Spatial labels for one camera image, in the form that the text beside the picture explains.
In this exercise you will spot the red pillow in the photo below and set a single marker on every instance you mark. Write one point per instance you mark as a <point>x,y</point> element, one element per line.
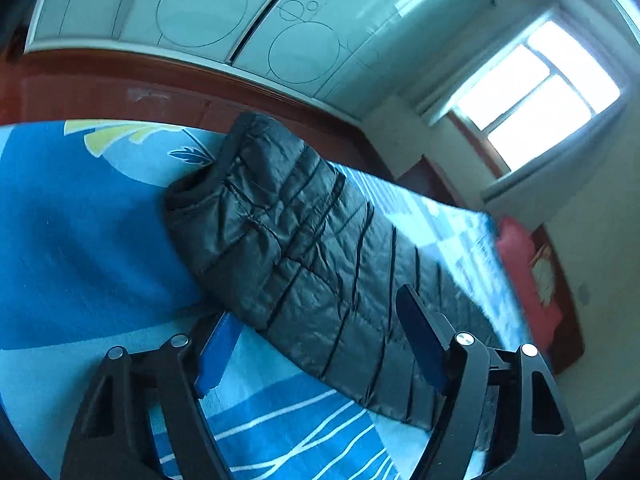
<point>520,270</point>

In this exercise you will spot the wooden bed headboard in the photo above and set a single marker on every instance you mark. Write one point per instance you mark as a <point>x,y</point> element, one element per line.
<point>567,330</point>

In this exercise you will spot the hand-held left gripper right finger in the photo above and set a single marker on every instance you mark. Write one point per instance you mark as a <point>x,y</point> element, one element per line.
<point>421,341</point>

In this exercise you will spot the cartoon print cushion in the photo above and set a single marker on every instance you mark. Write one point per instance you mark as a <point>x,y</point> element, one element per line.
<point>542,275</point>

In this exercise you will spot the window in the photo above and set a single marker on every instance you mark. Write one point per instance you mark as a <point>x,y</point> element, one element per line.
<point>525,90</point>

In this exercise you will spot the blue patterned bed sheet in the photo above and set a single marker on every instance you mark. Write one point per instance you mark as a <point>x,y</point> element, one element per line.
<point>75,260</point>

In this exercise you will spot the white wardrobe with circle pattern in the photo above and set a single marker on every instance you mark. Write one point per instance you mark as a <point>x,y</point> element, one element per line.
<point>200,10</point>

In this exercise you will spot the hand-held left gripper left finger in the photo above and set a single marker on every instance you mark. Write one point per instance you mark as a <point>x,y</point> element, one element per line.
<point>214,356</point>

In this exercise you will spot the black puffer jacket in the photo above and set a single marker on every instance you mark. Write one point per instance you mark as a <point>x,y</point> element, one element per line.
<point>300,260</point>

